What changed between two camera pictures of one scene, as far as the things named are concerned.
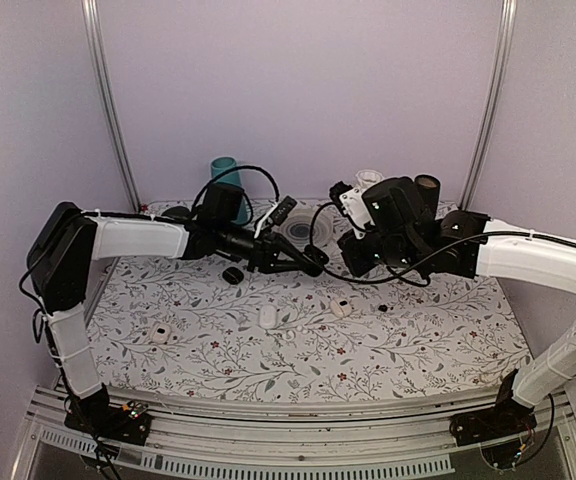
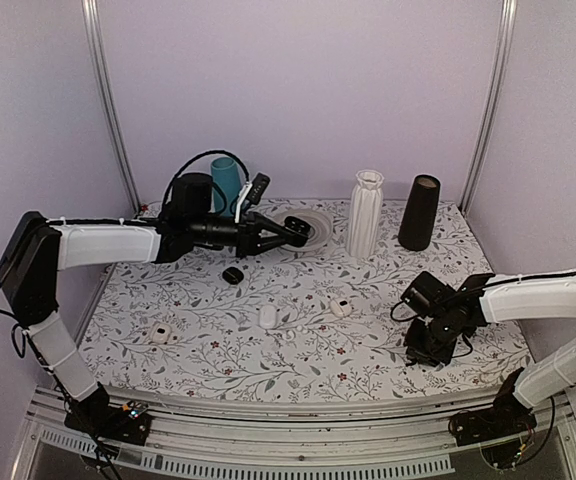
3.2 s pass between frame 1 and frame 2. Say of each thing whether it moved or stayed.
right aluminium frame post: stayed
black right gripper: moved
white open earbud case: stayed
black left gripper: moved
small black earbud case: stayed
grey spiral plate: stayed
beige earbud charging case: stayed
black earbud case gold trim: moved
